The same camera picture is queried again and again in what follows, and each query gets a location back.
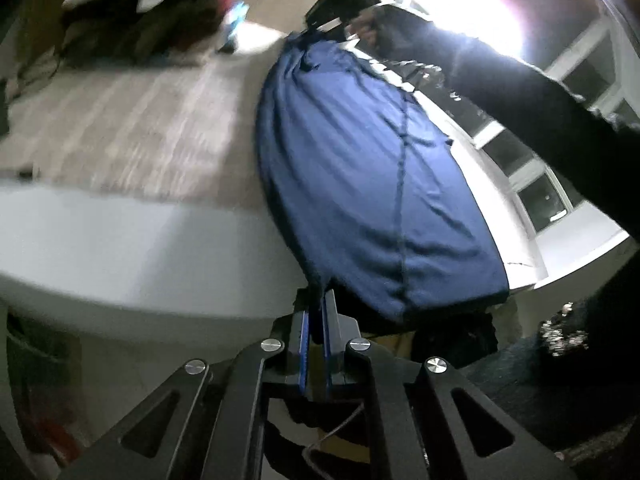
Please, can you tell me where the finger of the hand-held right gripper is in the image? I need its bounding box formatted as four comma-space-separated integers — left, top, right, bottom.
304, 4, 346, 41

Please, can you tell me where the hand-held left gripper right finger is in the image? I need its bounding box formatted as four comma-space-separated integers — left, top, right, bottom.
320, 289, 578, 480

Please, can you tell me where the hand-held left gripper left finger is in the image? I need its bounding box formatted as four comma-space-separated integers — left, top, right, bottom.
57, 287, 313, 480

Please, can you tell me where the navy blue shirt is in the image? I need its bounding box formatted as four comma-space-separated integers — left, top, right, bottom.
256, 29, 511, 323

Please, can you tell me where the stack of folded clothes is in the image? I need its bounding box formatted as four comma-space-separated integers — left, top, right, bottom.
15, 0, 251, 68

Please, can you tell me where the person's right hand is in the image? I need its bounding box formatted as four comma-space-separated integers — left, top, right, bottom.
350, 2, 453, 83

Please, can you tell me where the bright lamp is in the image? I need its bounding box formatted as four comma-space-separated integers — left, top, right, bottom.
435, 0, 531, 61

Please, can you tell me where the person's dark clothing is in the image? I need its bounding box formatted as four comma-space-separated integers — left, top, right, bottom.
460, 240, 640, 466

